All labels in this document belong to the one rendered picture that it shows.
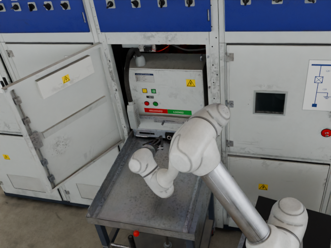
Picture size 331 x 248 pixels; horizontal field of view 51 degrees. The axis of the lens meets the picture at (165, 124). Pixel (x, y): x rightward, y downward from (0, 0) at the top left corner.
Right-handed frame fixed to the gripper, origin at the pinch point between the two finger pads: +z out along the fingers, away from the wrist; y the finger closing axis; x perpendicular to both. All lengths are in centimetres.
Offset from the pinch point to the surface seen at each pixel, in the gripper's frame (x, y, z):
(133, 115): 11.8, -19.3, 7.2
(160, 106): 16.3, -4.3, 17.4
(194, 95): 25.2, 18.5, 14.1
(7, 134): -16, -135, 23
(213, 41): 59, 32, -2
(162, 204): -28.6, 9.2, -26.3
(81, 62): 48, -41, -14
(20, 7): 79, -78, -12
